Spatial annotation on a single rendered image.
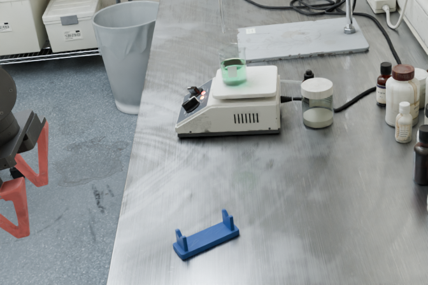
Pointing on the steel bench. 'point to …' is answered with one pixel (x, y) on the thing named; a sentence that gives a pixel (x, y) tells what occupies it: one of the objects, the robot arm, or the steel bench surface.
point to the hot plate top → (259, 74)
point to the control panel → (198, 100)
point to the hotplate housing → (235, 116)
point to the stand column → (349, 0)
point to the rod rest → (206, 237)
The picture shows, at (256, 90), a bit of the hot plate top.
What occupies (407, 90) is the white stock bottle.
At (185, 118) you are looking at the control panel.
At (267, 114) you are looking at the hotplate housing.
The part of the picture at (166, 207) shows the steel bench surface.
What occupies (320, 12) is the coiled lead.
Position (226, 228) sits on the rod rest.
